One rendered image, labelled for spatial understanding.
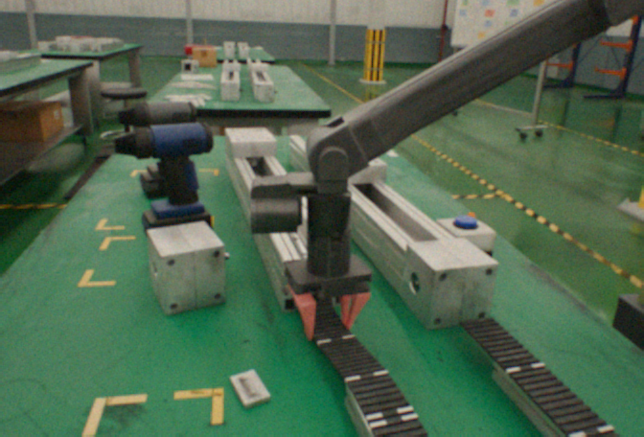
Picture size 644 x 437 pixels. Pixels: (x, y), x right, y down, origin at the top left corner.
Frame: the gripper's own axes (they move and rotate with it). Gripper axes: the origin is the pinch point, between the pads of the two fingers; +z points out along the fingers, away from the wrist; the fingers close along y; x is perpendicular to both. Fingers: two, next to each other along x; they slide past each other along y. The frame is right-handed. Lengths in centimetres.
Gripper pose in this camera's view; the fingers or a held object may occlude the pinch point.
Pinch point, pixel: (327, 329)
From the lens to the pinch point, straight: 71.0
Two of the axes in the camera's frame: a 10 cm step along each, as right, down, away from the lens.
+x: 3.2, 2.8, -9.1
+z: -0.1, 9.6, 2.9
